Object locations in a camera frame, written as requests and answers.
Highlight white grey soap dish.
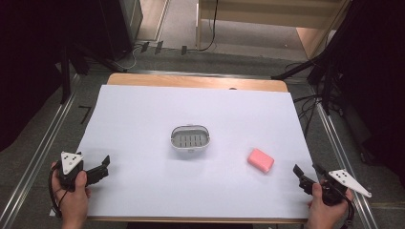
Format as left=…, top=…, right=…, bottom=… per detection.
left=170, top=124, right=212, bottom=154

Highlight pink soap bar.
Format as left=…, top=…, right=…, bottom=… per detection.
left=246, top=147, right=276, bottom=175

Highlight person's left hand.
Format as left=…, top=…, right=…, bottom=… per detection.
left=51, top=161, right=93, bottom=229

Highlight dark cabinet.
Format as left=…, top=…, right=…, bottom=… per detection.
left=96, top=0, right=144, bottom=62

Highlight black curtain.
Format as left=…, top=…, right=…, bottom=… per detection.
left=329, top=0, right=405, bottom=189
left=0, top=0, right=106, bottom=153

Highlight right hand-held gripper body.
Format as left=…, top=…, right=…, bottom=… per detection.
left=313, top=169, right=373, bottom=206

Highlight black tripod stand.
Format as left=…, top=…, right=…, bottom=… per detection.
left=270, top=47, right=335, bottom=115

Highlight white paper sheet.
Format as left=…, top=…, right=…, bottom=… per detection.
left=49, top=84, right=320, bottom=220

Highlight aluminium floor rail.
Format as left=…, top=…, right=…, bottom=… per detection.
left=0, top=73, right=82, bottom=229
left=312, top=94, right=379, bottom=229

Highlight person's right hand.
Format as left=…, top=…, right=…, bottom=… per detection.
left=305, top=180, right=355, bottom=229

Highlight wooden shelf unit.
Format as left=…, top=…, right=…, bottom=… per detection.
left=195, top=0, right=352, bottom=61

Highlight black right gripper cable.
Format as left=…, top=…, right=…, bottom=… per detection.
left=339, top=190, right=356, bottom=229

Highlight black hanging cable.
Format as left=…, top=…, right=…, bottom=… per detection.
left=196, top=0, right=221, bottom=52

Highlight black floor cables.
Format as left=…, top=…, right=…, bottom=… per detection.
left=291, top=93, right=323, bottom=138

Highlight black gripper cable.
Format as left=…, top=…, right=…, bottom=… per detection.
left=339, top=190, right=356, bottom=229
left=48, top=161, right=69, bottom=219

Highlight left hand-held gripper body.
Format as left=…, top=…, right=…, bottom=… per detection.
left=56, top=151, right=97, bottom=193

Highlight white floor cable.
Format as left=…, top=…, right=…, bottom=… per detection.
left=112, top=43, right=143, bottom=72

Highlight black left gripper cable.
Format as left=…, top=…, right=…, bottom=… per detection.
left=48, top=161, right=69, bottom=219

